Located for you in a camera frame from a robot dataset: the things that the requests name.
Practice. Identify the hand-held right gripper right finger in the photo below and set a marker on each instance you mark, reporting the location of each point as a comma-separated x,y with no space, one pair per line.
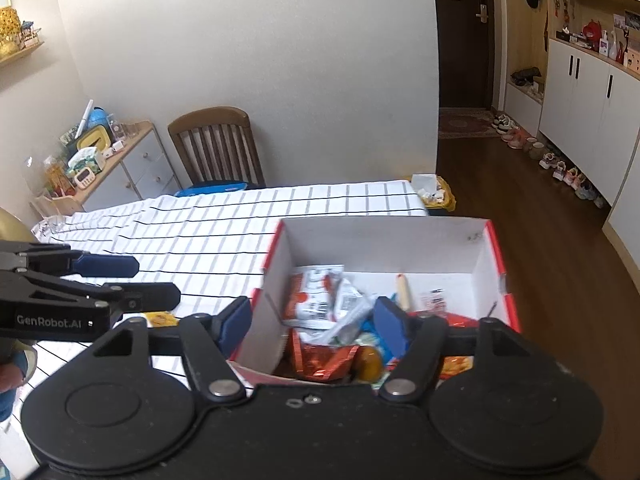
390,327

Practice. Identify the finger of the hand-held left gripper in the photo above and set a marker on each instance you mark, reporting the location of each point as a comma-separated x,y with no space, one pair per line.
150,296
107,266

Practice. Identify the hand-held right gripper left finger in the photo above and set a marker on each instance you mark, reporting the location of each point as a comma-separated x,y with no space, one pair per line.
235,322

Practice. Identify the beige sausage stick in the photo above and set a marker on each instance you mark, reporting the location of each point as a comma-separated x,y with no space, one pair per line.
403,292

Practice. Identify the orange round jelly snack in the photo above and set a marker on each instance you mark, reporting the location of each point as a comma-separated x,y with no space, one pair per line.
370,362

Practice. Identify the large white snack packet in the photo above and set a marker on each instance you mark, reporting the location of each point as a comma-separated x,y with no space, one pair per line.
352,310

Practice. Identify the red snack packet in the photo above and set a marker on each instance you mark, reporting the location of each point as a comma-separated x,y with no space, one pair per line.
450,315

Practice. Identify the copper brown snack packet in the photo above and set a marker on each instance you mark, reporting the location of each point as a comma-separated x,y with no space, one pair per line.
320,357

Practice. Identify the yellow chips packet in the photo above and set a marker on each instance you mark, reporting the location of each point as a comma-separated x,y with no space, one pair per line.
457,366

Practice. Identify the white orange label snack packet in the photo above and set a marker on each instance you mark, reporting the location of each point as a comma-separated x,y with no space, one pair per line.
312,300

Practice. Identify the red and white cardboard box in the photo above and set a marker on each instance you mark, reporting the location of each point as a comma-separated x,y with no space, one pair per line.
380,245

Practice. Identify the yellow snack packet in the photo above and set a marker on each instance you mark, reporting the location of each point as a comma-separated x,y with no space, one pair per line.
161,319

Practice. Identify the wooden desk rack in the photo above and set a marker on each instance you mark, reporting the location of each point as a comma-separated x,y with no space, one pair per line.
57,202

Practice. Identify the white black grid tablecloth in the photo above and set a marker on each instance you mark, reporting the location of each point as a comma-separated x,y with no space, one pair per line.
200,230

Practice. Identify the pink white timer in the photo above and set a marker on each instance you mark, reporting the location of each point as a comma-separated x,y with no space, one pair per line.
84,177

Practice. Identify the yellow round object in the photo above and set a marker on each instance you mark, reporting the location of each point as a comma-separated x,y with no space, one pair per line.
20,227

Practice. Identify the white drawer cabinet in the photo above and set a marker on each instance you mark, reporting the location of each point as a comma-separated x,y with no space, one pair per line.
145,165

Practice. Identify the green tissue pack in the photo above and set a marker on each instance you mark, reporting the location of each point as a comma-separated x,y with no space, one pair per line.
85,159

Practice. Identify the clear glass jar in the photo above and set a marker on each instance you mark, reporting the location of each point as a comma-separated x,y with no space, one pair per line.
37,175

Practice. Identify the blue seat cushion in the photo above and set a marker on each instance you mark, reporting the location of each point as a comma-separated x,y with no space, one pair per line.
210,190

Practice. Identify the yellow tissue box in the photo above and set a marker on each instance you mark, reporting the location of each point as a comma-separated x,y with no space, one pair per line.
95,140

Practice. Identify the trash bin with yellow bag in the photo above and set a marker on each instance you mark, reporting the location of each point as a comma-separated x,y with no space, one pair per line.
434,192

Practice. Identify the blue round container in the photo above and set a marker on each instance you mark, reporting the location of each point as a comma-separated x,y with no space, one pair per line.
98,117

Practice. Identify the wooden chair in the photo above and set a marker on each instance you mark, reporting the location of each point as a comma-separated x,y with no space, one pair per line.
215,145

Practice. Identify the patterned doormat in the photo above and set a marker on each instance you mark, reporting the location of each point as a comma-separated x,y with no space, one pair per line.
467,124

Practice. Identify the row of shoes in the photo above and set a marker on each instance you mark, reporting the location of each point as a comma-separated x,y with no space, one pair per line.
550,160

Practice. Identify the yellow flower decoration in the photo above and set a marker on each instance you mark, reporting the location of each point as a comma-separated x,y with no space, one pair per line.
9,30

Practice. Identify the dark brown door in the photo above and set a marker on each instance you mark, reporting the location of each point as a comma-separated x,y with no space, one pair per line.
465,50

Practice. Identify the white shoe cabinet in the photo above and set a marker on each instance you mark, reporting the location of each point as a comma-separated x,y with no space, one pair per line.
590,105

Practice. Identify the red bag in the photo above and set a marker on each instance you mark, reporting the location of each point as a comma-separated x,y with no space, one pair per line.
592,30

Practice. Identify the wooden wall shelf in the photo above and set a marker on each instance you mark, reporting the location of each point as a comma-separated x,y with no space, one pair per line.
22,55

